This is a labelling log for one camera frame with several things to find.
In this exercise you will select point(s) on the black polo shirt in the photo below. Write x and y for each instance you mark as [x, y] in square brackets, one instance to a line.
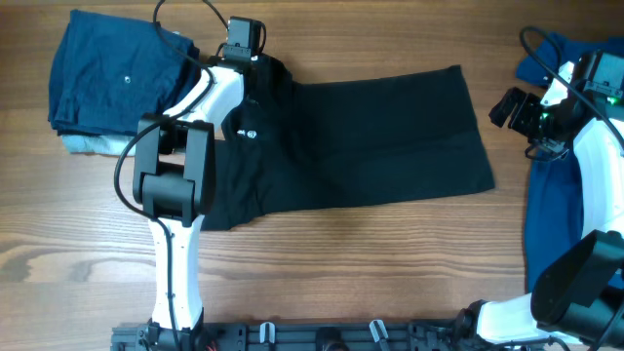
[292, 147]

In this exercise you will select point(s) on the folded navy blue garment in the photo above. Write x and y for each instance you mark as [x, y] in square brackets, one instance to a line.
[109, 71]

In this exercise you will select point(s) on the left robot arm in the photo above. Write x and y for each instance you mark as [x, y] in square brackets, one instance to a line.
[174, 182]

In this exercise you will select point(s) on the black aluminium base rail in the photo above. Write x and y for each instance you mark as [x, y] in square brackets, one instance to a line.
[417, 335]

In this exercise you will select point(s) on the folded light grey garment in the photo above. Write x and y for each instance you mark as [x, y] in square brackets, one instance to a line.
[103, 145]

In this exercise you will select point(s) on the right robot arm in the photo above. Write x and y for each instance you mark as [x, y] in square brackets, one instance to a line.
[572, 300]

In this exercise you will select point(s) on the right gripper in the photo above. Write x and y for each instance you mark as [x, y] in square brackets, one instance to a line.
[519, 122]

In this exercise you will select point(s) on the blue polo shirt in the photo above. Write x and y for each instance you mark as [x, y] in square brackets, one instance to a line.
[554, 210]

